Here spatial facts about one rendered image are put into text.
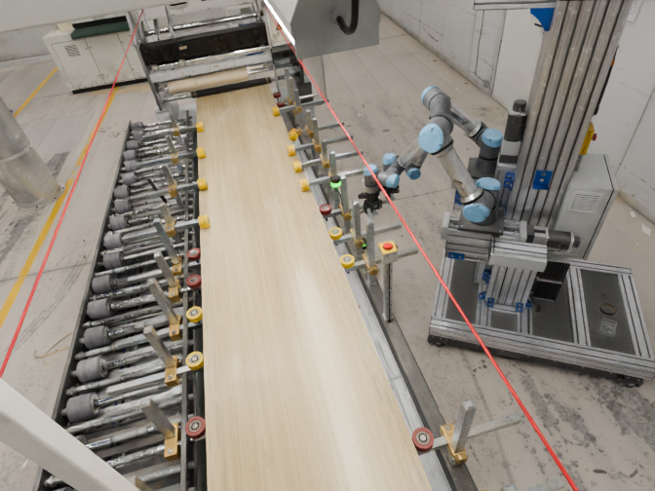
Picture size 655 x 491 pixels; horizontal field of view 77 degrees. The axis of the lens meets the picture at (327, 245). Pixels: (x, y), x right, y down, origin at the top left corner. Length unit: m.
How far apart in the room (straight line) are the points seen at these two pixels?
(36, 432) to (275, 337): 1.25
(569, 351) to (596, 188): 1.04
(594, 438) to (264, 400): 1.90
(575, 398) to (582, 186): 1.32
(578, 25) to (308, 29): 1.59
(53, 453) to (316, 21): 0.84
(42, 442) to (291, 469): 0.98
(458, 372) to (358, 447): 1.36
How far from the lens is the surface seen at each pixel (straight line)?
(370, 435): 1.71
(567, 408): 2.97
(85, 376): 2.36
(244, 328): 2.05
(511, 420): 1.90
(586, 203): 2.41
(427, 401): 2.00
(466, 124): 2.63
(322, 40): 0.60
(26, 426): 0.89
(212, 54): 4.53
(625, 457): 2.96
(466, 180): 2.04
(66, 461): 0.99
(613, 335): 3.08
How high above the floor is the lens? 2.48
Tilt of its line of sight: 42 degrees down
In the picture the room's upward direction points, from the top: 8 degrees counter-clockwise
